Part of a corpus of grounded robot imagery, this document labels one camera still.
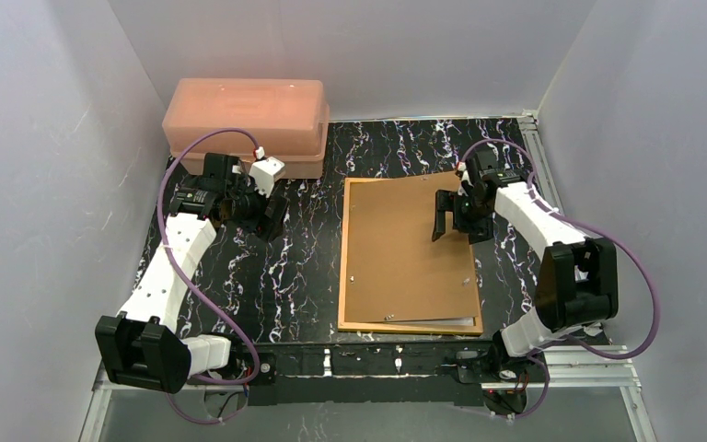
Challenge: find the brown frame backing board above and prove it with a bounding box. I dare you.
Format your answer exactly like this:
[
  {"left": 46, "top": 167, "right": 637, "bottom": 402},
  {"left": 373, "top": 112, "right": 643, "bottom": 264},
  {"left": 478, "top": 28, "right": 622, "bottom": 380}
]
[{"left": 343, "top": 170, "right": 481, "bottom": 328}]

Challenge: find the yellow wooden picture frame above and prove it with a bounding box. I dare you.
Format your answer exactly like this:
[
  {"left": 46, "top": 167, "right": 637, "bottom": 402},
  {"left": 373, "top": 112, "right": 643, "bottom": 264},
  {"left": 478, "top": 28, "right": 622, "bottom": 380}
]
[{"left": 336, "top": 177, "right": 485, "bottom": 337}]

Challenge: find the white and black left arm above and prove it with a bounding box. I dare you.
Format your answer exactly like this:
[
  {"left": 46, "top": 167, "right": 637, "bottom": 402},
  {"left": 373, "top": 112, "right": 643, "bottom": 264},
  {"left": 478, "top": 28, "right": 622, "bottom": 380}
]
[{"left": 95, "top": 153, "right": 287, "bottom": 393}]

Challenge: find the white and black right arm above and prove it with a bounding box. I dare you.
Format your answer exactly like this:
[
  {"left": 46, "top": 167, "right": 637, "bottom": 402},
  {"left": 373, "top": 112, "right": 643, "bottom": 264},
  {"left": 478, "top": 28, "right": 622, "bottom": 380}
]
[{"left": 432, "top": 145, "right": 619, "bottom": 379}]

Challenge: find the pink plastic storage box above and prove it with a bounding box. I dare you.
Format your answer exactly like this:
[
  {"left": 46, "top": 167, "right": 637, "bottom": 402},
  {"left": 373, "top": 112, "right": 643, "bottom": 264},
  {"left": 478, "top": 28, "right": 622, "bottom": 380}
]
[{"left": 162, "top": 78, "right": 330, "bottom": 180}]

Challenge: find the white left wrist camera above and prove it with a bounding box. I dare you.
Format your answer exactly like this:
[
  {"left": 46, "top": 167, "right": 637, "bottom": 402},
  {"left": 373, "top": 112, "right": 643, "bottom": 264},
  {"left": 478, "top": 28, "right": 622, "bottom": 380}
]
[{"left": 249, "top": 146, "right": 285, "bottom": 198}]

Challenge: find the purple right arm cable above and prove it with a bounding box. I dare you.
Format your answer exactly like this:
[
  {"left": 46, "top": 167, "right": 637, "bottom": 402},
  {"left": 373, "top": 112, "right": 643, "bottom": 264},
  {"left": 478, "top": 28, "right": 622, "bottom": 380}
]
[{"left": 458, "top": 138, "right": 662, "bottom": 422}]

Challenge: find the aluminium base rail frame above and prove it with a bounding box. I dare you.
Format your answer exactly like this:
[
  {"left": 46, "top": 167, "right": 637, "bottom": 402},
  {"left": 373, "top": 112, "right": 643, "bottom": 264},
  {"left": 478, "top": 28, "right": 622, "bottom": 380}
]
[{"left": 78, "top": 110, "right": 660, "bottom": 442}]

